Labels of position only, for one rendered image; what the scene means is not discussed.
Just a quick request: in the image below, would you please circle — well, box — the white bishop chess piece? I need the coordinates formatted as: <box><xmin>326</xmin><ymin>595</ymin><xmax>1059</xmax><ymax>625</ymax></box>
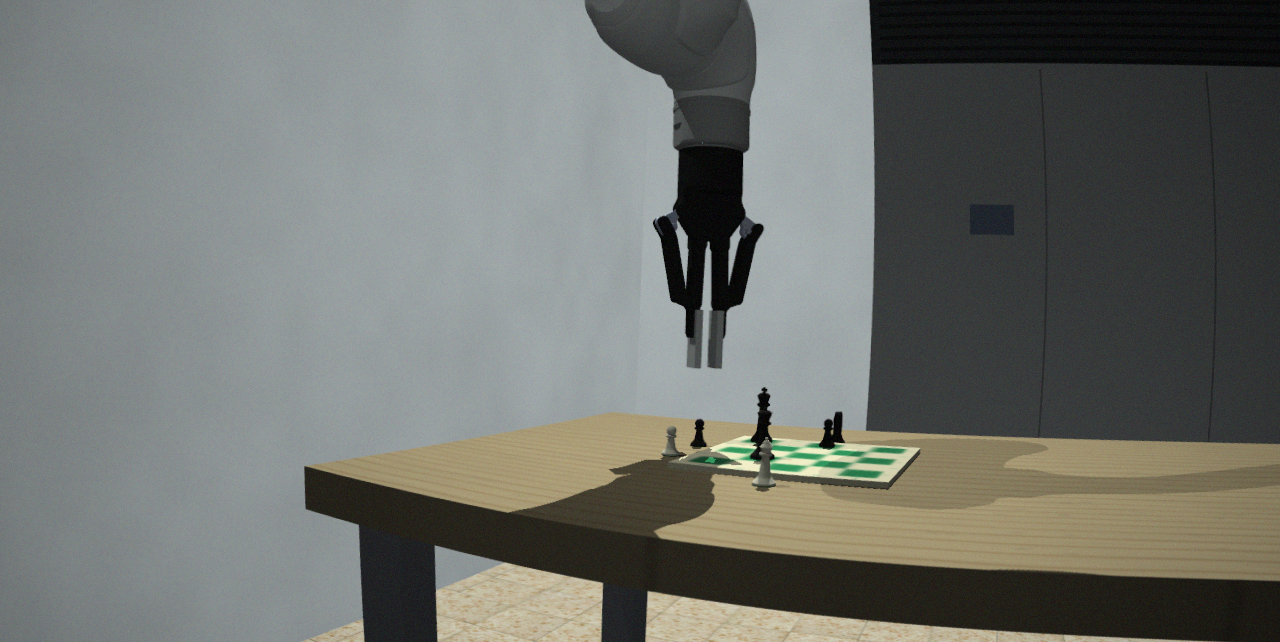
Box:
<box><xmin>753</xmin><ymin>437</ymin><xmax>776</xmax><ymax>487</ymax></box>

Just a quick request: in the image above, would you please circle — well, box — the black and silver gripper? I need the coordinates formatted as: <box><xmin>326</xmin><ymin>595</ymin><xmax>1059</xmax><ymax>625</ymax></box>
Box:
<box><xmin>653</xmin><ymin>146</ymin><xmax>764</xmax><ymax>370</ymax></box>

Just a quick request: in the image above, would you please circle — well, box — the green and cream chessboard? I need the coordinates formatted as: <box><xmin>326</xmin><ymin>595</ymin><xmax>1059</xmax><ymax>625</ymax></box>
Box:
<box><xmin>668</xmin><ymin>436</ymin><xmax>920</xmax><ymax>489</ymax></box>

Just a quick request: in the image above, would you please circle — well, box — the white pawn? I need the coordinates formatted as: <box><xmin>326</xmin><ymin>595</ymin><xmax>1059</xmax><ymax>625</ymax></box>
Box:
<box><xmin>662</xmin><ymin>426</ymin><xmax>678</xmax><ymax>457</ymax></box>

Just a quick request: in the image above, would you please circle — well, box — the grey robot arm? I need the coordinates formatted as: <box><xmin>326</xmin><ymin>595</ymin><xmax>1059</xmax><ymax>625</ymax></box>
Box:
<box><xmin>585</xmin><ymin>0</ymin><xmax>756</xmax><ymax>153</ymax></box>

